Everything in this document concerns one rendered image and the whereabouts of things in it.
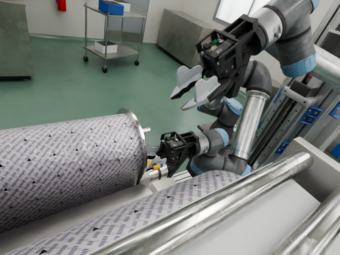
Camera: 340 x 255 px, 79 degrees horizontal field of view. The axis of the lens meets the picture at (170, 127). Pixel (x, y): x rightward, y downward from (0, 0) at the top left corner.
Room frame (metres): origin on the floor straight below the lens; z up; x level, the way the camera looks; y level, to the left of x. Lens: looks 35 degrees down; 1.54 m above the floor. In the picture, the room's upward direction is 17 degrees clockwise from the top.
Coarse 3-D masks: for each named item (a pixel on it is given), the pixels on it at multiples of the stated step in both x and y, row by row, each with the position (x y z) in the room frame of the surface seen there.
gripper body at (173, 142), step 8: (176, 136) 0.51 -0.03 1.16; (184, 136) 0.53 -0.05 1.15; (192, 136) 0.53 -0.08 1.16; (160, 144) 0.48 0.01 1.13; (168, 144) 0.46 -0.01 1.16; (176, 144) 0.46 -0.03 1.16; (184, 144) 0.48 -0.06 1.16; (192, 144) 0.51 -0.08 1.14; (160, 152) 0.47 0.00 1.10; (168, 152) 0.45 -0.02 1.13; (176, 152) 0.45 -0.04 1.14; (184, 152) 0.47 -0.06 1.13; (192, 152) 0.52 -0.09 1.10; (168, 160) 0.44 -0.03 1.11; (176, 160) 0.46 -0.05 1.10
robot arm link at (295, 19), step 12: (276, 0) 0.51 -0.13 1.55; (288, 0) 0.51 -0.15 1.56; (300, 0) 0.51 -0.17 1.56; (312, 0) 0.52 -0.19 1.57; (276, 12) 0.49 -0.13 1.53; (288, 12) 0.49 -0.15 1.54; (300, 12) 0.51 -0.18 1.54; (312, 12) 0.54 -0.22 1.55; (288, 24) 0.49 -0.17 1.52; (300, 24) 0.51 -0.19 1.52; (288, 36) 0.51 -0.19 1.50
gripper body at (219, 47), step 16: (240, 16) 0.47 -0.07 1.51; (224, 32) 0.44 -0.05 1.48; (240, 32) 0.46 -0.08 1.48; (256, 32) 0.45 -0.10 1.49; (208, 48) 0.43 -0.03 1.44; (224, 48) 0.41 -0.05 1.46; (240, 48) 0.41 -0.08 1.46; (256, 48) 0.47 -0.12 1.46; (208, 64) 0.43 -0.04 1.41; (224, 64) 0.40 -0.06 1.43; (240, 64) 0.43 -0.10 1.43
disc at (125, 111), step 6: (120, 108) 0.34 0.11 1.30; (126, 108) 0.33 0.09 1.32; (126, 114) 0.32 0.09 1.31; (132, 114) 0.31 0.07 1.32; (132, 120) 0.30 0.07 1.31; (138, 126) 0.28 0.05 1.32; (138, 132) 0.28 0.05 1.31; (144, 138) 0.27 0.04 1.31; (144, 144) 0.27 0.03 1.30; (144, 150) 0.26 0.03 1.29; (144, 156) 0.26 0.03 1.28; (144, 162) 0.25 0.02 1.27; (144, 168) 0.25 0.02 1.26; (144, 174) 0.25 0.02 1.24; (138, 180) 0.26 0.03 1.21
